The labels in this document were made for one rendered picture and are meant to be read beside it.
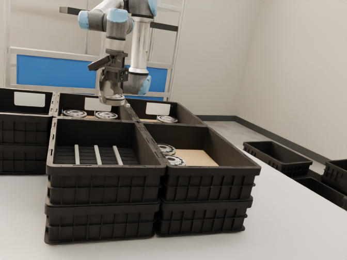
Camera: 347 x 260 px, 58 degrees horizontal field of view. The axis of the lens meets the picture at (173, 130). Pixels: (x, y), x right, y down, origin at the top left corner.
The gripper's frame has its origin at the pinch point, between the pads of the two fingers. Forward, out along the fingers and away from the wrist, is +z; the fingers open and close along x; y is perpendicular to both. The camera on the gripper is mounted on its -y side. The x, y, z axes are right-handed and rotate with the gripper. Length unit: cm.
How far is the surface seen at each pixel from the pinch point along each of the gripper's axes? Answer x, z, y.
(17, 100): -11.3, 8.7, -40.0
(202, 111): 357, 94, -84
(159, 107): 35.1, 8.2, 6.7
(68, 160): -32.9, 12.9, 12.0
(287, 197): 23, 27, 77
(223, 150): 2, 7, 52
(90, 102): 10.9, 7.6, -17.7
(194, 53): 333, 5, -103
